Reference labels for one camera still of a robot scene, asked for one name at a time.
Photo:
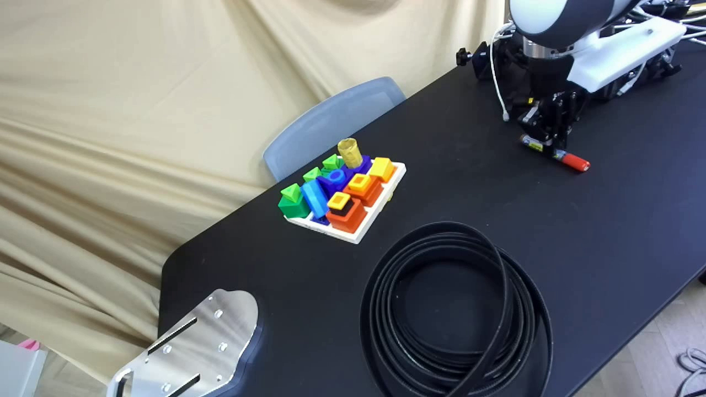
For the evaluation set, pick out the black camera rig pile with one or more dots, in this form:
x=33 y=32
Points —
x=474 y=55

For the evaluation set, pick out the red puzzle block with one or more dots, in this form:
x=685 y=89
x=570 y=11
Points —
x=348 y=218

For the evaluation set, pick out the blue round puzzle block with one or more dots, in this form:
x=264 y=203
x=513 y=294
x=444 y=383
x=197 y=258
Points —
x=334 y=179

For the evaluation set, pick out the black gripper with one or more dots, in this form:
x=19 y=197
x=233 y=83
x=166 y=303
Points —
x=540 y=80

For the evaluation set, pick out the white shape puzzle board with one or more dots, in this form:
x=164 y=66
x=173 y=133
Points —
x=355 y=232

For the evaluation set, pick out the grey box with pink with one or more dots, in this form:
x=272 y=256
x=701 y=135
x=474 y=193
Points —
x=18 y=367

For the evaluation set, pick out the yellow square puzzle block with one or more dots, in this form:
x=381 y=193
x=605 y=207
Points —
x=381 y=168

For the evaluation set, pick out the small yellow puzzle block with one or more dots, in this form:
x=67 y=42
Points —
x=338 y=200

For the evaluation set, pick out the blue pen with red cap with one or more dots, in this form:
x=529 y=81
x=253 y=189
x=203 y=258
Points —
x=574 y=158

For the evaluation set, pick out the orange puzzle block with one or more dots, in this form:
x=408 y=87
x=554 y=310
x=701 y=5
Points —
x=362 y=186

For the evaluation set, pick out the blue bar puzzle block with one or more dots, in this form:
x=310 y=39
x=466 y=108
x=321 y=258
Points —
x=314 y=199

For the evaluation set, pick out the yellow cylinder puzzle block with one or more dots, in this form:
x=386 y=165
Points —
x=348 y=152

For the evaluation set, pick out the beige cloth curtain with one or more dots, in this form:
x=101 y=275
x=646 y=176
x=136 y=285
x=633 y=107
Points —
x=110 y=145

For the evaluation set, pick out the grey chair backrest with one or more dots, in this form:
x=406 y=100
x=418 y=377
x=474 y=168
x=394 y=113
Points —
x=330 y=122

